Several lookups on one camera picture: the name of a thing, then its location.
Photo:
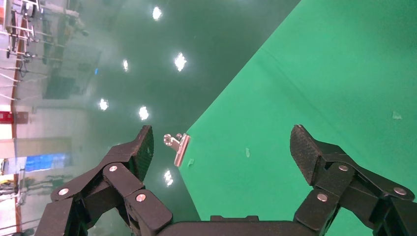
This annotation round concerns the silver binder clip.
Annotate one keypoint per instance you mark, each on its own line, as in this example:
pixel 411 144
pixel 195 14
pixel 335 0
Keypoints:
pixel 180 150

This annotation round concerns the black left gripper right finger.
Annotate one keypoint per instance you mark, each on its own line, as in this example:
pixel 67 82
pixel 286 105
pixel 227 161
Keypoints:
pixel 329 172

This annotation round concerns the green table cloth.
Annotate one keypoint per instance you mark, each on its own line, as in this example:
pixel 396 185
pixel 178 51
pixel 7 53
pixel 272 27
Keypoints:
pixel 309 81

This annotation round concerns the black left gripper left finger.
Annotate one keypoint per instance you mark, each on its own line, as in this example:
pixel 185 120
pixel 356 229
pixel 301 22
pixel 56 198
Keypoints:
pixel 123 172

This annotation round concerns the red wall box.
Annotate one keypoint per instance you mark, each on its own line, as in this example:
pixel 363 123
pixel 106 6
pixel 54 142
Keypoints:
pixel 6 117

